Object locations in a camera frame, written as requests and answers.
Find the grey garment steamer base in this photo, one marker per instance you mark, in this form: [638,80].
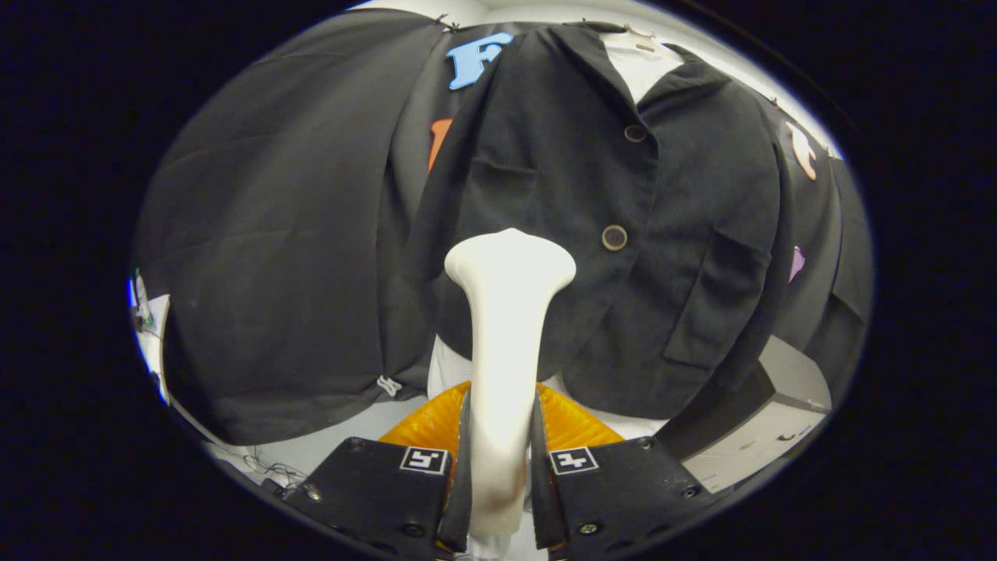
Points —
[794,374]

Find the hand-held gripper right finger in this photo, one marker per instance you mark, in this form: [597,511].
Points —
[543,499]

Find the black backdrop cloth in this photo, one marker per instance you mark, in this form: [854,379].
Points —
[273,234]

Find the white mannequin torso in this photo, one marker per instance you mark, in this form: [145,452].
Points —
[639,70]

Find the black suit jacket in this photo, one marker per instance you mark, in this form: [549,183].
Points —
[561,171]

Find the white garment steamer head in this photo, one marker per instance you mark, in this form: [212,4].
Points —
[506,327]

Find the row of black cloth clips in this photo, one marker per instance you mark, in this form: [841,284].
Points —
[442,19]

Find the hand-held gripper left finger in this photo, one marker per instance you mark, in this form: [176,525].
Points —
[461,491]

